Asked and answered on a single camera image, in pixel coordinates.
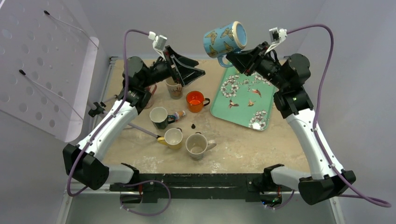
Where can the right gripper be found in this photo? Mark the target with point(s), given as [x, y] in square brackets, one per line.
[243, 60]

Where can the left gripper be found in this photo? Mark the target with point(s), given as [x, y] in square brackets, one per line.
[183, 70]

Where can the cream mug with coral print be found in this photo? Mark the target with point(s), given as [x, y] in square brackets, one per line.
[175, 90]

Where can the blue mug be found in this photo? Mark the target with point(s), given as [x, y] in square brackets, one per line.
[230, 38]

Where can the orange mug black handle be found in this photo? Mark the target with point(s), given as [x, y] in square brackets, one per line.
[196, 101]

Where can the pink halloween mug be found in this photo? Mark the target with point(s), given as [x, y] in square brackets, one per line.
[152, 90]

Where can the dark teal mug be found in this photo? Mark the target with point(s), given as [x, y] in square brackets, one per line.
[160, 118]

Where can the yellow mug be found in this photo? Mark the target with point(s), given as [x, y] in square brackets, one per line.
[172, 138]

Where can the beige dragon print mug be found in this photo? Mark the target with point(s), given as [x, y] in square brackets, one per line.
[197, 144]

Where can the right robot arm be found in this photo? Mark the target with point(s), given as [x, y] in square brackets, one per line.
[327, 178]

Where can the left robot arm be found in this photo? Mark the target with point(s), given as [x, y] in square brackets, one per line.
[83, 161]

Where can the green floral tray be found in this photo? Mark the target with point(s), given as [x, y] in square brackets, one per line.
[244, 100]

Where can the ice cream cone toy figure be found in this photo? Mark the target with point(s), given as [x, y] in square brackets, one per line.
[179, 114]

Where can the white perforated panel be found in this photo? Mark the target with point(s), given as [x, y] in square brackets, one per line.
[46, 65]

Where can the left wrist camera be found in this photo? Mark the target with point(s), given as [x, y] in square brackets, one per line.
[159, 42]

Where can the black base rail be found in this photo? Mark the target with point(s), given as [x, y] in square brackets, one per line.
[247, 198]

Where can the aluminium frame rail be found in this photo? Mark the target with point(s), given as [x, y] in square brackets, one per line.
[89, 191]

